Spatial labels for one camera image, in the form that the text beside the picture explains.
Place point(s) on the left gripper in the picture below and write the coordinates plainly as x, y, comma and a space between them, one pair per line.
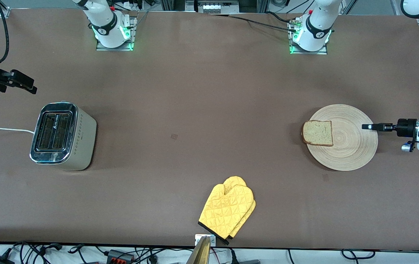
406, 127

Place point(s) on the round light wooden plate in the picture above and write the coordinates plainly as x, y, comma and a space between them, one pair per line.
352, 146

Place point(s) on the slice of brown-crust bread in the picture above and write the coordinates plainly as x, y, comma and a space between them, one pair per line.
317, 132

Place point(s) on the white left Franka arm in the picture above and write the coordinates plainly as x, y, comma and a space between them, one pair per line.
315, 29

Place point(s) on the silver two-slot toaster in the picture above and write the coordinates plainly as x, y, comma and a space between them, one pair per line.
81, 146

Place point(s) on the yellow quilted oven mitt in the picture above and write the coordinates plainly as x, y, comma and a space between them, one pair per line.
224, 209
236, 179

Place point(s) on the black adapter with red parts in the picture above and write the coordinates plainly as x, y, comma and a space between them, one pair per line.
119, 256

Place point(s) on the grey power strip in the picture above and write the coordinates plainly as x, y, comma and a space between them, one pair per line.
217, 6

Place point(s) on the brass coloured pointed bar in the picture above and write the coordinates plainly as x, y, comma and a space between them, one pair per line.
200, 255

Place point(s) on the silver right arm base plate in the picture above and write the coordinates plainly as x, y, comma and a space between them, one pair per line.
101, 47

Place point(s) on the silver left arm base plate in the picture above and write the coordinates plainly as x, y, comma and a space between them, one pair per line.
321, 52

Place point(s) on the small silver edge bracket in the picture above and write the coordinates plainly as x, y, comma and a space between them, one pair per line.
213, 240

